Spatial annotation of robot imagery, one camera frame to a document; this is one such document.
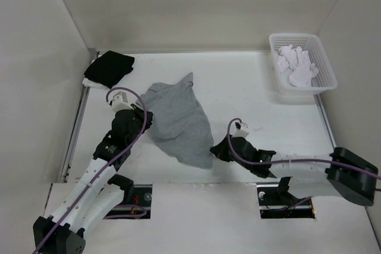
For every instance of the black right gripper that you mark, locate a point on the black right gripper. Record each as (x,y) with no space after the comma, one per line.
(219,151)

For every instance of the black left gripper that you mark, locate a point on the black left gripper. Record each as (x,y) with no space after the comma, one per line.
(139,113)

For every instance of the grey tank top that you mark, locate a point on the grey tank top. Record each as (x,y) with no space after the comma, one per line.
(180,127)

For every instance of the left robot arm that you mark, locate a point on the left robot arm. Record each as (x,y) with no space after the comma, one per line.
(99,189)

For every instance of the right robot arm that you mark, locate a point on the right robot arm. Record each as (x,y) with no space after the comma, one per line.
(342,173)

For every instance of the folded black tank top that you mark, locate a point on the folded black tank top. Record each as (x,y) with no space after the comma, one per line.
(110,68)

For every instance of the folded white tank top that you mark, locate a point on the folded white tank top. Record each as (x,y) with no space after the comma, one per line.
(91,84)

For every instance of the white tank top in basket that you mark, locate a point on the white tank top in basket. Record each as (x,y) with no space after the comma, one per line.
(298,62)

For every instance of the white plastic basket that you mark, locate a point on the white plastic basket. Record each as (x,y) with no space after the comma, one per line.
(325,80)

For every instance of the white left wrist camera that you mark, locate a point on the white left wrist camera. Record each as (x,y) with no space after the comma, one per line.
(120,102)

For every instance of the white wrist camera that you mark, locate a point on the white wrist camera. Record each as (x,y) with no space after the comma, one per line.
(241,130)
(120,102)

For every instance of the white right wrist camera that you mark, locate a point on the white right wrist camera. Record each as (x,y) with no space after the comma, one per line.
(241,130)

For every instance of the left metal table rail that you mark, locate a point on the left metal table rail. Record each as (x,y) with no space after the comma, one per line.
(67,154)

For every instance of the metal table rail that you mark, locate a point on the metal table rail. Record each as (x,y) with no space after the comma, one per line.
(67,154)
(325,121)

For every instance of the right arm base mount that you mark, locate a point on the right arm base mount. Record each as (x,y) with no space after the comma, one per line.
(275,202)

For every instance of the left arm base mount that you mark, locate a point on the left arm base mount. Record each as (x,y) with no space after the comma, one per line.
(135,206)

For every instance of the right metal table rail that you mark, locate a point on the right metal table rail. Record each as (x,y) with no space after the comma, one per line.
(325,121)

